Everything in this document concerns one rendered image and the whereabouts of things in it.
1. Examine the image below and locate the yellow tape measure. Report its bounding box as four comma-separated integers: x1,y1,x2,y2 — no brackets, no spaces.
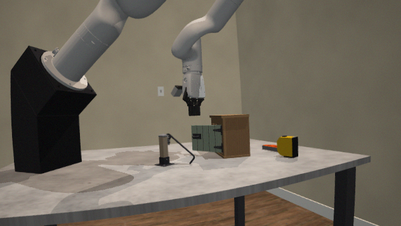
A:
277,136,298,158

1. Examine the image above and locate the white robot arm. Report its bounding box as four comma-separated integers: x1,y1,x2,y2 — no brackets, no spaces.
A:
41,0,243,91

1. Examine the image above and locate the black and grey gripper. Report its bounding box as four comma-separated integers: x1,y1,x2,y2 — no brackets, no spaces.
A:
182,72,206,116

